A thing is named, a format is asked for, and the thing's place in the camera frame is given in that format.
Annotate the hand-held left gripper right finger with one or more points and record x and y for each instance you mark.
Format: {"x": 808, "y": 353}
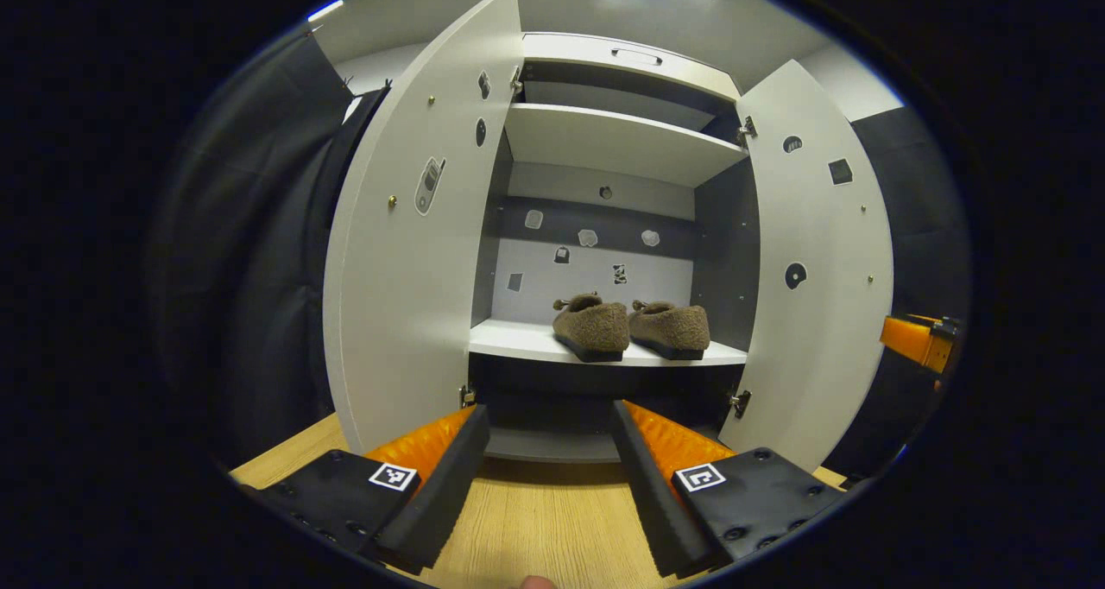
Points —
{"x": 647, "y": 494}

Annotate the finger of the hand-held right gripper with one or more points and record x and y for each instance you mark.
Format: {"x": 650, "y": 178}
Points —
{"x": 906, "y": 337}

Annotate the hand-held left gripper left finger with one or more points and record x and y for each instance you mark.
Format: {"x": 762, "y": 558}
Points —
{"x": 445, "y": 498}

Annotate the white cabinet door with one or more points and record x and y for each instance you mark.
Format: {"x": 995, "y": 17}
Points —
{"x": 397, "y": 313}
{"x": 820, "y": 356}

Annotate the brown fuzzy shoe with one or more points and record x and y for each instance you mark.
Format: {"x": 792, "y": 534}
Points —
{"x": 596, "y": 326}
{"x": 678, "y": 326}

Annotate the white shoe cabinet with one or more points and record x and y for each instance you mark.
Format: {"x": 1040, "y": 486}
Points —
{"x": 604, "y": 140}

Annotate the white cabinet drawer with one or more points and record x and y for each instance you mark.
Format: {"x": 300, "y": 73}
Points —
{"x": 570, "y": 52}

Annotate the ceiling light panel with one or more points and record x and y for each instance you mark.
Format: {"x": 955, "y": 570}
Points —
{"x": 325, "y": 9}

